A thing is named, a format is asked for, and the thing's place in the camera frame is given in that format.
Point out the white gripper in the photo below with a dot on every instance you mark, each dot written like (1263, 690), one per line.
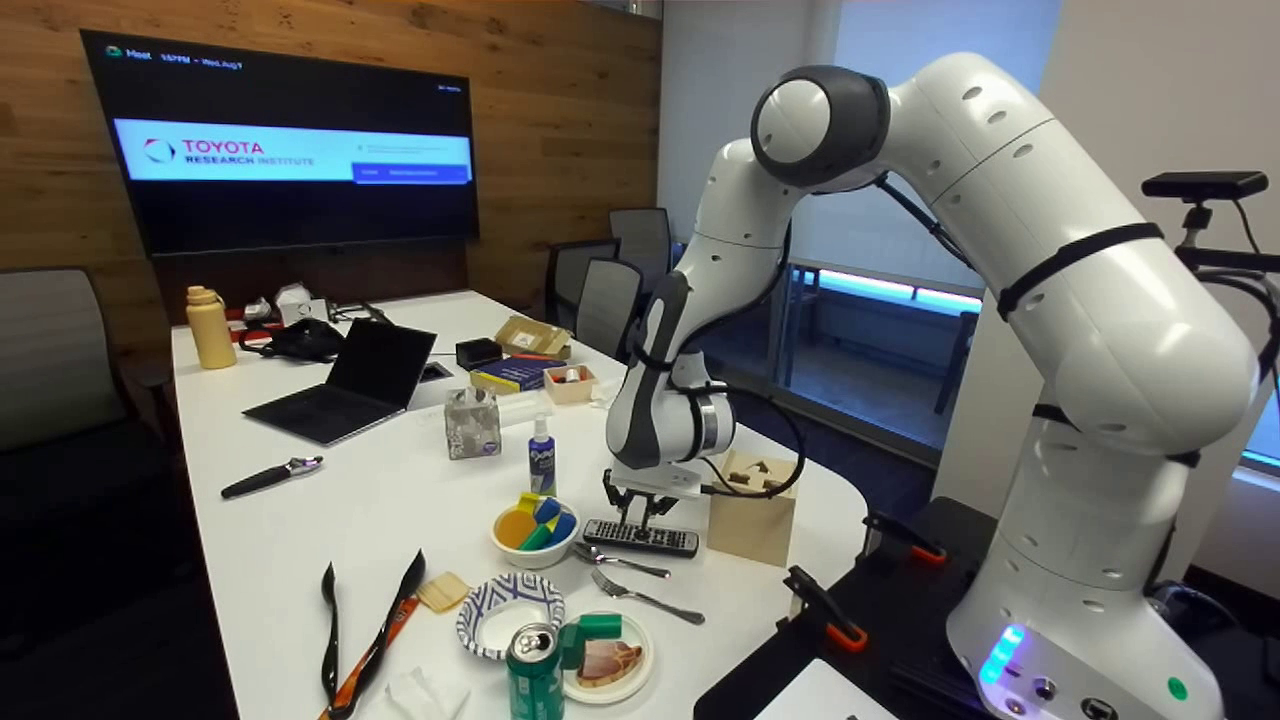
(657, 478)

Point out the black remote control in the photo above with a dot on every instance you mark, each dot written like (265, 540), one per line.
(657, 540)

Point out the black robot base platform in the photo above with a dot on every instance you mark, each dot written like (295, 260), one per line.
(907, 625)

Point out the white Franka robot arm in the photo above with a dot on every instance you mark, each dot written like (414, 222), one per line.
(1093, 334)

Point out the silver spoon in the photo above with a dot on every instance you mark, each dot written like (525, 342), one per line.
(624, 563)

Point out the silver fork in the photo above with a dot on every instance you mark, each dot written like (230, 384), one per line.
(652, 603)

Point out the blue toy block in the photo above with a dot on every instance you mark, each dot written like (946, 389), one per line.
(551, 511)

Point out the wooden shape sorter cube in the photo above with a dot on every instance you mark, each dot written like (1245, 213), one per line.
(749, 524)

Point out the green toy block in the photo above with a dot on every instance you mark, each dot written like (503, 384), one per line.
(543, 537)

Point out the small spray bottle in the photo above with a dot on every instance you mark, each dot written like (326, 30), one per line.
(543, 461)

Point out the yellow toy block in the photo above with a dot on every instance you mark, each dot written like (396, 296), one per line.
(513, 528)

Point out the green toy on plate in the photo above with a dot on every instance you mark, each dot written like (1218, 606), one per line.
(588, 634)

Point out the small box with red items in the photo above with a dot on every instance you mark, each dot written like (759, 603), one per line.
(568, 384)

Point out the small white food plate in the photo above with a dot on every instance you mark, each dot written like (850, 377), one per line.
(616, 682)

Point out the blue cardboard box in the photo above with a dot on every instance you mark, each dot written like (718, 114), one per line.
(513, 373)

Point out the blue patterned paper plate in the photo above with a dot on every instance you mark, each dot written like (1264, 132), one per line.
(485, 609)

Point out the grey metal box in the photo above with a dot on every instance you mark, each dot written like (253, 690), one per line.
(473, 427)

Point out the grey office chair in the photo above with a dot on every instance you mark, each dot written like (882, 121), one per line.
(609, 306)
(641, 243)

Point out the green soda can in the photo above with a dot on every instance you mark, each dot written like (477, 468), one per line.
(537, 682)

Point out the black orange clamp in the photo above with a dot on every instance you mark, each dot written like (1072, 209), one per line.
(826, 609)
(908, 540)

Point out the tan sponge square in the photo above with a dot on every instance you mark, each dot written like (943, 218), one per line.
(442, 594)

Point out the small black box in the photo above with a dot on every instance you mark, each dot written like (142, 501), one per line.
(477, 354)

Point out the white board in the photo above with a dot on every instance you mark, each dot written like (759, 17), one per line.
(821, 698)

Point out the white napkin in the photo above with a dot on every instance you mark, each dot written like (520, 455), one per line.
(424, 698)

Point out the black laptop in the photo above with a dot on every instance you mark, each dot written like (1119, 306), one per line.
(380, 363)

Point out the black pouch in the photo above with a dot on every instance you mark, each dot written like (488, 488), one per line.
(307, 342)

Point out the black marker pen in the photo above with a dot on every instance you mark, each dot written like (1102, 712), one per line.
(265, 478)

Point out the white device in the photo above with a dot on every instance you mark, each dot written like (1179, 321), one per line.
(303, 301)

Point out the yellow squeeze bottle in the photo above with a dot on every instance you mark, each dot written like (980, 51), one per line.
(208, 331)

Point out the dark padded office chair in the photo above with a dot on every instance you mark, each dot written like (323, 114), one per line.
(53, 363)

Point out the wall-mounted TV screen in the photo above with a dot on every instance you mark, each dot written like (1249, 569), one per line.
(284, 146)

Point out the black camera on stand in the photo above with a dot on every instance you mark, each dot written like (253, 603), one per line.
(1205, 185)

